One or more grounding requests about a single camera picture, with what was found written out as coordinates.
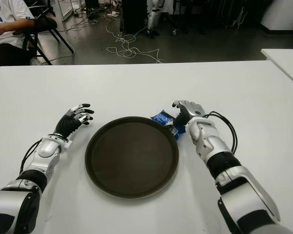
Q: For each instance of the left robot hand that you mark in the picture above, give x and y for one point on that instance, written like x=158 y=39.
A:
x=68 y=123

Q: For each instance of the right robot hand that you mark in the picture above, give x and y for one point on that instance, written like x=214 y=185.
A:
x=191 y=111

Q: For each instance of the blue Oreo packet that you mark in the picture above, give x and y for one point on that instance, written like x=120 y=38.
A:
x=161 y=118

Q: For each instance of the round brown tray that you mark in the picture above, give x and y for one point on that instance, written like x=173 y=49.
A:
x=131 y=158

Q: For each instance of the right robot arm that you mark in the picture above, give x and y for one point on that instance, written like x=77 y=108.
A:
x=244 y=190

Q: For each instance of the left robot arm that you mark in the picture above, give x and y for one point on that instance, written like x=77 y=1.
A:
x=46 y=148

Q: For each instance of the black tripod stand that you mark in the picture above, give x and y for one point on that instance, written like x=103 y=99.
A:
x=175 y=31

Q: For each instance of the silver white humanoid robot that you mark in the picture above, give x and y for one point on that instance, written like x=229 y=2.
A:
x=152 y=19

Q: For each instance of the black folding chair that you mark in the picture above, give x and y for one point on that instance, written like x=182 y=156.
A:
x=45 y=23

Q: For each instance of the white side table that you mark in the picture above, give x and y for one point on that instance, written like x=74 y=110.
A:
x=288 y=63

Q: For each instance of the seated person white shirt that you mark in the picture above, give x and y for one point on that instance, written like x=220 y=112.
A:
x=2 y=36

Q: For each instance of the black cabinet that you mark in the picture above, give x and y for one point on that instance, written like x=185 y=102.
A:
x=134 y=17

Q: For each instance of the white leaning board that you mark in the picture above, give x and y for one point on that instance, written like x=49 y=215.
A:
x=67 y=9

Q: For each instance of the white pillar black base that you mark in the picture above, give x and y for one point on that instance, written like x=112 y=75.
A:
x=280 y=12

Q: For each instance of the silver folding frame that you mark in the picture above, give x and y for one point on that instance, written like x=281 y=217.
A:
x=239 y=17

